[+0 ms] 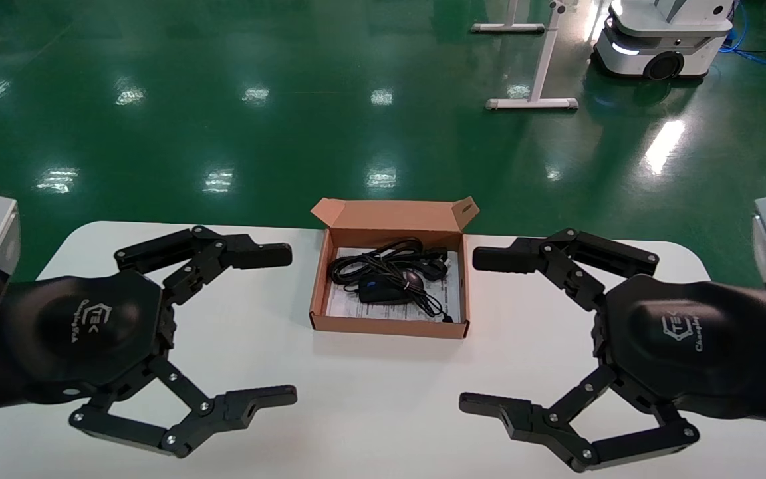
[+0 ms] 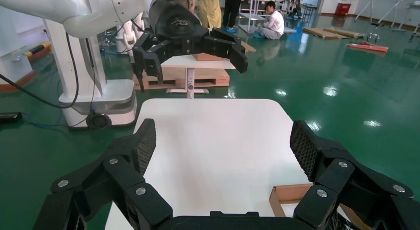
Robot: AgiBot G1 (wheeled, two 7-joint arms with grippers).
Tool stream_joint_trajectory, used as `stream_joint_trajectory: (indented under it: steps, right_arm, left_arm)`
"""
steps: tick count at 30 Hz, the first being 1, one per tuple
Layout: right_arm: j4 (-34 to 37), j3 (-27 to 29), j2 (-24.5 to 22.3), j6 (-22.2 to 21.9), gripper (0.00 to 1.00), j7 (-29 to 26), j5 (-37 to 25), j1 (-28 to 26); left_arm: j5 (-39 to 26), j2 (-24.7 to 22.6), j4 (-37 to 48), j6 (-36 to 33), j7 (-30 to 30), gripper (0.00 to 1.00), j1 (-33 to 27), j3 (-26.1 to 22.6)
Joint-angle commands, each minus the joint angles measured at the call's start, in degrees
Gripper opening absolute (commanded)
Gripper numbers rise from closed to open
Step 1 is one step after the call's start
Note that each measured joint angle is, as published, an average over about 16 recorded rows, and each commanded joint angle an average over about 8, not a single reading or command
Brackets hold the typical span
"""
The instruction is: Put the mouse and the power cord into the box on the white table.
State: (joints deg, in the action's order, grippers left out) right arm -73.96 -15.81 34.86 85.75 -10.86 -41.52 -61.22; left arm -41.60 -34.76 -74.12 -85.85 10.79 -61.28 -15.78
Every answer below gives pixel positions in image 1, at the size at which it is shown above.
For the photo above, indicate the open brown cardboard box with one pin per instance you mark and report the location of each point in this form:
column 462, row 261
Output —
column 389, row 327

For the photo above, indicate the printed white paper sheet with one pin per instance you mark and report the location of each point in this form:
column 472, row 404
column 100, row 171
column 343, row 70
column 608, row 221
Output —
column 350, row 309

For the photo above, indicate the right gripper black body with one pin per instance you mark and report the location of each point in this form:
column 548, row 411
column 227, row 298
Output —
column 682, row 339

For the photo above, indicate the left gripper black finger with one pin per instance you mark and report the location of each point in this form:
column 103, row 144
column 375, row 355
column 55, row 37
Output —
column 223, row 249
column 223, row 412

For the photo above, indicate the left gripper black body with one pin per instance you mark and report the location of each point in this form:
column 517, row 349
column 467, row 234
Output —
column 90, row 332

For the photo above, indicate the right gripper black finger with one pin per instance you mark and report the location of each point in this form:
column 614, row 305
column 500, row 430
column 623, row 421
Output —
column 536, row 422
column 542, row 256

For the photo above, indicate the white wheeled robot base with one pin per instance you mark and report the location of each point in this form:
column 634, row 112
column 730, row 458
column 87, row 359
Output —
column 662, row 33

